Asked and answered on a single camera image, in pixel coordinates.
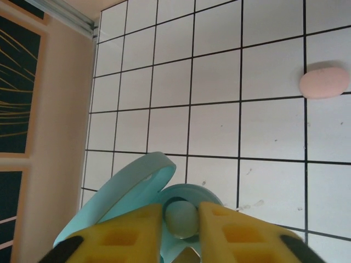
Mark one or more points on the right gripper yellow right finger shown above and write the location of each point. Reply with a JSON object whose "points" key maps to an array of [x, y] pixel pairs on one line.
{"points": [[241, 241]]}

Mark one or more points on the blue earbud charging case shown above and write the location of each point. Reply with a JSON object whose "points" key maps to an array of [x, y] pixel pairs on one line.
{"points": [[129, 186]]}

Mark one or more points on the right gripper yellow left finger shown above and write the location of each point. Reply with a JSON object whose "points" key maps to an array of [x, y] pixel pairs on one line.
{"points": [[120, 241]]}

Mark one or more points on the pink earbud charging case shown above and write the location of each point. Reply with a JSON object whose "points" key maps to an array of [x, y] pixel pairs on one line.
{"points": [[325, 82]]}

